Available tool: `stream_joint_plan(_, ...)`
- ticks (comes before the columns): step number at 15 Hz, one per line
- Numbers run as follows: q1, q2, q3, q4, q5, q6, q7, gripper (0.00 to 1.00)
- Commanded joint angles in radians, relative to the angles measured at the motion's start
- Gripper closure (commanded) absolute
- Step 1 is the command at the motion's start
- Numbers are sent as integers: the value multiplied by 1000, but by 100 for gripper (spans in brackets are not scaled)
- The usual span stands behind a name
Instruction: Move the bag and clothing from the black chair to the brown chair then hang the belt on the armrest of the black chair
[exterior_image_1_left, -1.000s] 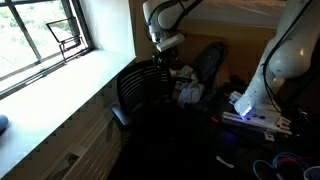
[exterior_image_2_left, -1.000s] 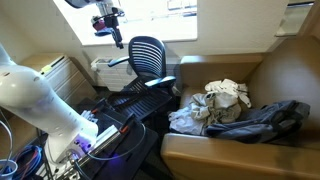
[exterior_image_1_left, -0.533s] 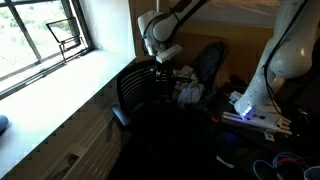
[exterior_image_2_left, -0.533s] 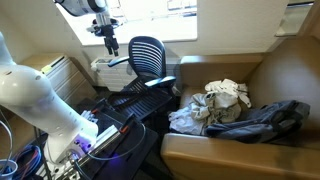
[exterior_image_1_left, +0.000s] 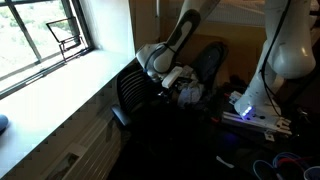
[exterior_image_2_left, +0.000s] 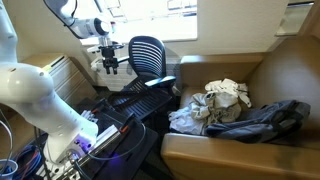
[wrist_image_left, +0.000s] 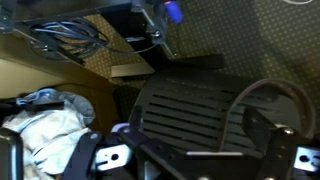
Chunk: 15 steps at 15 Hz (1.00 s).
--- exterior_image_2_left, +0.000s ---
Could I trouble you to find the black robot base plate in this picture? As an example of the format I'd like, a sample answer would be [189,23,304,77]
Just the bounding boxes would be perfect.
[71,97,160,180]

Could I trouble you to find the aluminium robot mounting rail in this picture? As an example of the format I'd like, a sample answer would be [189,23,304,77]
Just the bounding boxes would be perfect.
[61,123,123,176]

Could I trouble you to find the wooden drawer cabinet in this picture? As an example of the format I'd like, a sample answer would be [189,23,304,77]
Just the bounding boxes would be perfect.
[19,54,98,106]

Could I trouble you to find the black slatted office chair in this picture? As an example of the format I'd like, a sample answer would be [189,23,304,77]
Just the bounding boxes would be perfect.
[106,35,178,122]

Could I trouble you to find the beige khaki pants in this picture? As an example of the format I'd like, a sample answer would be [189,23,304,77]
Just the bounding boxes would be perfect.
[189,89,243,127]

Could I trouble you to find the white paper cup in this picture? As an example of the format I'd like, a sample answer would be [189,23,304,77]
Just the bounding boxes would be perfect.
[0,158,19,180]

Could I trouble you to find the thin grey base cable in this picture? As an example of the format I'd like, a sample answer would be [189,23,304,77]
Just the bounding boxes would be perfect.
[85,122,148,163]

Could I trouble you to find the brown leather armchair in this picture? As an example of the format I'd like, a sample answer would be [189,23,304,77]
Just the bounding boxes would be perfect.
[160,34,320,180]

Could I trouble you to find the black garment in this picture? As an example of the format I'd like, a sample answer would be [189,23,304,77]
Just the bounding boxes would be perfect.
[203,98,312,145]

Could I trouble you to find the blue cable bundle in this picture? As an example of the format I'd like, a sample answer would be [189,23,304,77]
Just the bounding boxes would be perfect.
[12,144,45,180]

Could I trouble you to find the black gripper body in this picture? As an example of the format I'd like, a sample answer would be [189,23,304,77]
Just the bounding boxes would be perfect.
[99,46,120,70]

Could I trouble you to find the white wall radiator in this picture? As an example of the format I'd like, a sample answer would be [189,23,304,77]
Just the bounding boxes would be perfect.
[90,55,184,93]

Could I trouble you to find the light blue shirt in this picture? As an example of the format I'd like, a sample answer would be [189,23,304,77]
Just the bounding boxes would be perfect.
[167,105,208,137]

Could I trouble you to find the orange black clamp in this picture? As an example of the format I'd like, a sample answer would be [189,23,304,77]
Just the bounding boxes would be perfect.
[90,105,102,115]
[119,123,131,134]

